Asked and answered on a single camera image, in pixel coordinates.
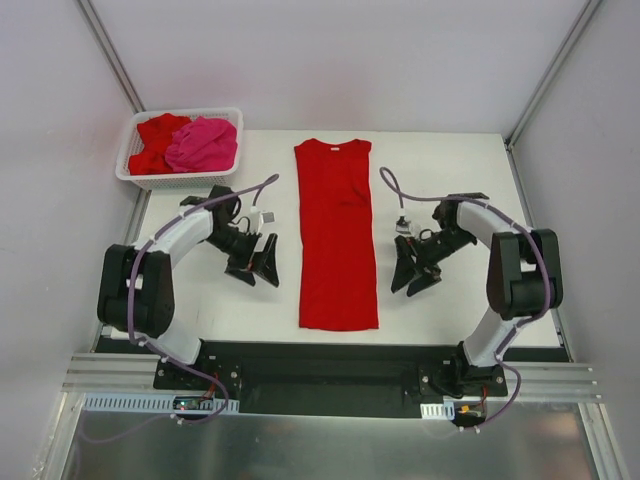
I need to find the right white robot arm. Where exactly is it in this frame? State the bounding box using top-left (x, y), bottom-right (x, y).
top-left (391, 193), bottom-right (563, 398)

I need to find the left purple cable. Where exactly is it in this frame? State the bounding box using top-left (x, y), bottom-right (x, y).
top-left (79, 173), bottom-right (281, 444)

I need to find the left aluminium frame post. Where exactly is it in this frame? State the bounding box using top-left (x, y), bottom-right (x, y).
top-left (75, 0), bottom-right (146, 113)

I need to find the pink t shirt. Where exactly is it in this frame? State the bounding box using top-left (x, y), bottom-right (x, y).
top-left (165, 117), bottom-right (238, 173)

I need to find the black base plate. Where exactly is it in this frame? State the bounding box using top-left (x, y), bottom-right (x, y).
top-left (153, 341), bottom-right (507, 418)

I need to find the white cable duct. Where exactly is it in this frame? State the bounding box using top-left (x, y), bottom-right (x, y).
top-left (420, 401), bottom-right (455, 421)
top-left (84, 393), bottom-right (240, 416)

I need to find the red t shirt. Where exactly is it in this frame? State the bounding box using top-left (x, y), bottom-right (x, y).
top-left (294, 139), bottom-right (379, 332)
top-left (128, 113), bottom-right (191, 176)

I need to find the right white cable duct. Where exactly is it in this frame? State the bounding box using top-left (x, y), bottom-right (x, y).
top-left (420, 401), bottom-right (455, 421)

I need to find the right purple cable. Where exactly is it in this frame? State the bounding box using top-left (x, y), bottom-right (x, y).
top-left (378, 166), bottom-right (559, 439)

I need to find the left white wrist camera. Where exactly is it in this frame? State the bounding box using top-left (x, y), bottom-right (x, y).
top-left (248, 206), bottom-right (275, 234)

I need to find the purple cable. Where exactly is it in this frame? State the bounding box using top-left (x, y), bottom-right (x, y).
top-left (79, 173), bottom-right (281, 444)
top-left (378, 166), bottom-right (559, 439)

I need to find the right aluminium frame post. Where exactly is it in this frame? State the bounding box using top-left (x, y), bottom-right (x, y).
top-left (505, 0), bottom-right (603, 152)

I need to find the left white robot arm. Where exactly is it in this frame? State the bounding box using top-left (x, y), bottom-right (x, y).
top-left (97, 185), bottom-right (279, 389)

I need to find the left white cable duct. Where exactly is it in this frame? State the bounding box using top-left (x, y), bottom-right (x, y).
top-left (84, 393), bottom-right (240, 416)

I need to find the white plastic basket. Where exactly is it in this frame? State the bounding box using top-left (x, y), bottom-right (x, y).
top-left (115, 105), bottom-right (245, 190)

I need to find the aluminium frame post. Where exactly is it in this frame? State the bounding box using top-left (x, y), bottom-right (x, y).
top-left (75, 0), bottom-right (146, 113)
top-left (505, 0), bottom-right (603, 152)

